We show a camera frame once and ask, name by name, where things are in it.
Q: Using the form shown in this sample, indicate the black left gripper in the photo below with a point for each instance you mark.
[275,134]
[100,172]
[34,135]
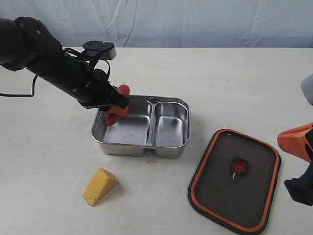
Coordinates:
[93,90]

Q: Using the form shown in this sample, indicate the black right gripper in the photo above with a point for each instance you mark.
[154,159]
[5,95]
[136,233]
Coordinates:
[299,142]

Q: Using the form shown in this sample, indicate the red toy sausage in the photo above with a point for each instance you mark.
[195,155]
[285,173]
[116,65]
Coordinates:
[125,91]

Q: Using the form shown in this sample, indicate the stainless steel lunch box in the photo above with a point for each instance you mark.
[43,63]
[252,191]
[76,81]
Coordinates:
[160,124]

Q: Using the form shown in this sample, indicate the yellow toy cheese wedge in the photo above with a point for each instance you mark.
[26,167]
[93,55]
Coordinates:
[101,183]

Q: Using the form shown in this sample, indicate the dark lid with orange seal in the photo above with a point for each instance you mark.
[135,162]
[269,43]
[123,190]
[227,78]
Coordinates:
[235,181]

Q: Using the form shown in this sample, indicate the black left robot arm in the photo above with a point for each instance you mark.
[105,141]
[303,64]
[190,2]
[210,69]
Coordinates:
[26,43]

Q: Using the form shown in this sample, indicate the blue-grey backdrop cloth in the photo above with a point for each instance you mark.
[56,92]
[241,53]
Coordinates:
[172,23]

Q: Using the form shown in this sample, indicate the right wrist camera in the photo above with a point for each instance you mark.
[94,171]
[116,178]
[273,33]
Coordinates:
[307,88]

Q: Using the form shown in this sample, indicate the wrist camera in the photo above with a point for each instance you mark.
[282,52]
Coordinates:
[307,88]
[94,51]

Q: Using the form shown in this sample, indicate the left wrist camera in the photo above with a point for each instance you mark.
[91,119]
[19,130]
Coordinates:
[94,51]

